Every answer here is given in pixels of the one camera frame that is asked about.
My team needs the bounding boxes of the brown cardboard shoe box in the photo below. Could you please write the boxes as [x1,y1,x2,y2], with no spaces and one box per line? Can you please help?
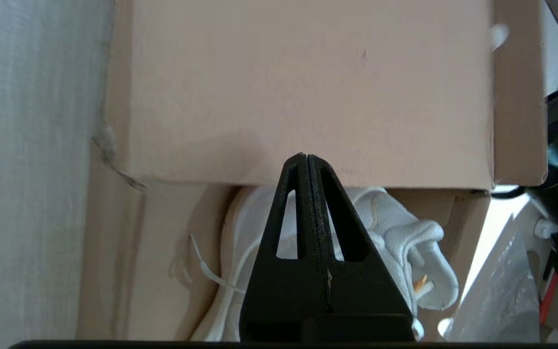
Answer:
[77,0,549,342]

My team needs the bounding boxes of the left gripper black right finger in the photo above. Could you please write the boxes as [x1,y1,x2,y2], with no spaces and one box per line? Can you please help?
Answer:
[307,154,416,342]

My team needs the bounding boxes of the clear crinkled plastic bag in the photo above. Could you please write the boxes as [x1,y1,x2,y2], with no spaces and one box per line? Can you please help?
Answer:
[446,204,542,342]

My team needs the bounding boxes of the white mesh sneaker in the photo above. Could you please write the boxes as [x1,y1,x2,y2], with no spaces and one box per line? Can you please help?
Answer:
[327,187,460,342]
[189,186,309,342]

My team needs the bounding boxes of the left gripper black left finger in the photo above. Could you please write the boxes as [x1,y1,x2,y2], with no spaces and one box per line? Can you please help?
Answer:
[239,153,330,342]

